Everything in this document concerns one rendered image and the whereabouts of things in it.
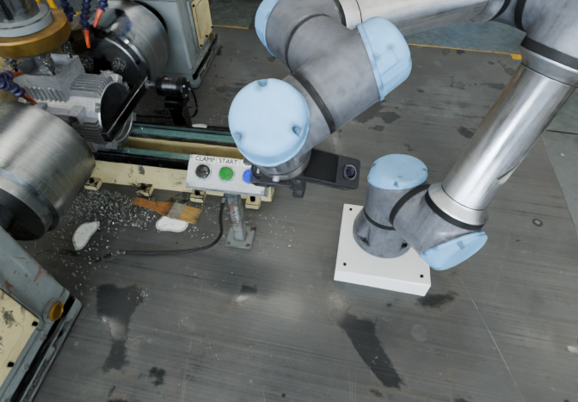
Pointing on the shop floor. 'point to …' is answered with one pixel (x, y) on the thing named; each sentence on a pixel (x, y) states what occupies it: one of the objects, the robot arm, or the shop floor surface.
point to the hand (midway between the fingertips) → (304, 177)
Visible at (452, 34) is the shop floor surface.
